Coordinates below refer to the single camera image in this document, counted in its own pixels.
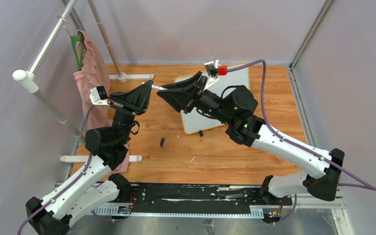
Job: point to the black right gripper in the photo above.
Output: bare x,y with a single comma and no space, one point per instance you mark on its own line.
184,99

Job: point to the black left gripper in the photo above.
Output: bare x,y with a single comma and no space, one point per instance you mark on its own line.
143,90

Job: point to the white whiteboard marker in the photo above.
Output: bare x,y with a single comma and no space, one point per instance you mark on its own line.
157,87

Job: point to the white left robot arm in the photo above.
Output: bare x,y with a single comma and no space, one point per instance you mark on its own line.
96,182

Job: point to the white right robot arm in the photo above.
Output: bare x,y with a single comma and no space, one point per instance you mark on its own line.
319,169

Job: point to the yellow framed whiteboard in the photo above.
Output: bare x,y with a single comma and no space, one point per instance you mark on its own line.
193,122

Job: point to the pink hanging garment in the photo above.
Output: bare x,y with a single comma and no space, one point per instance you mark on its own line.
92,74

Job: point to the green clothes hanger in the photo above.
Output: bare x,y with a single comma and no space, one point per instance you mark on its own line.
78,49

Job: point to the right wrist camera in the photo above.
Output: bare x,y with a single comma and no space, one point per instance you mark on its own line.
214,70

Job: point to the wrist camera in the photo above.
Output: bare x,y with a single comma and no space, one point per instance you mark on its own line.
214,70
99,96

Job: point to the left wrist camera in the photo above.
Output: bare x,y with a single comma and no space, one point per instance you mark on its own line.
99,96

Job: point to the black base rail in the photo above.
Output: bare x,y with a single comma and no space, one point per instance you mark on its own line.
195,201

